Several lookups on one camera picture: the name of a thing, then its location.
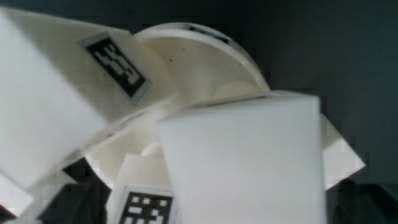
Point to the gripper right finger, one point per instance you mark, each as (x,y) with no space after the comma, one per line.
(367,203)

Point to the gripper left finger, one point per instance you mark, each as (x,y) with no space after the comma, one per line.
(77,206)

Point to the white stool leg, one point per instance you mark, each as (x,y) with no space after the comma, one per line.
(141,203)
(77,81)
(257,158)

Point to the white round stool seat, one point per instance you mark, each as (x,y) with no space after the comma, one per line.
(200,70)

